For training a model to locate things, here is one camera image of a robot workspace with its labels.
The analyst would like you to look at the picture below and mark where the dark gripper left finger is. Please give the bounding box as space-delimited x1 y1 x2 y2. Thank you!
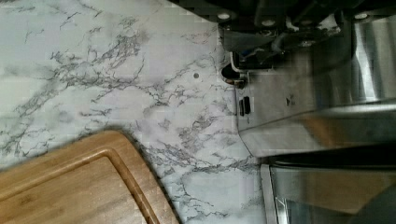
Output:
219 26 277 63

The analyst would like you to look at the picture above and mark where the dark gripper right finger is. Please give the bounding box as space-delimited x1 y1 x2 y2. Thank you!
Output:
261 29 341 64

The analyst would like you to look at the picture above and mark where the stainless steel toaster oven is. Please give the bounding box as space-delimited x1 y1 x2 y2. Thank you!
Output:
221 14 395 224

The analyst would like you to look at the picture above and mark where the bamboo cutting board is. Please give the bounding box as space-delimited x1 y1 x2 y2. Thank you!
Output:
0 131 179 224

